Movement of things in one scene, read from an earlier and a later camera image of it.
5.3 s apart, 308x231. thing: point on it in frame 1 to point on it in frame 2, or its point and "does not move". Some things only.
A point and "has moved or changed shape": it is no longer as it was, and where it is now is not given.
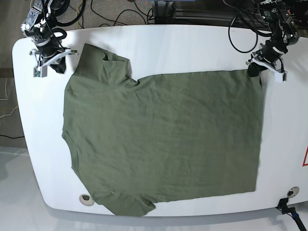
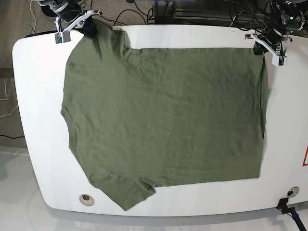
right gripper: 47,50 to 90,28
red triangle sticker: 305,163 does not move
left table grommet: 86,200 does not move
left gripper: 271,52 to 273,34
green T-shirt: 137,144 has moved or changed shape
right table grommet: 292,192 does not move
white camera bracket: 279,76 to 277,59
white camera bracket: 41,71 to 63,35
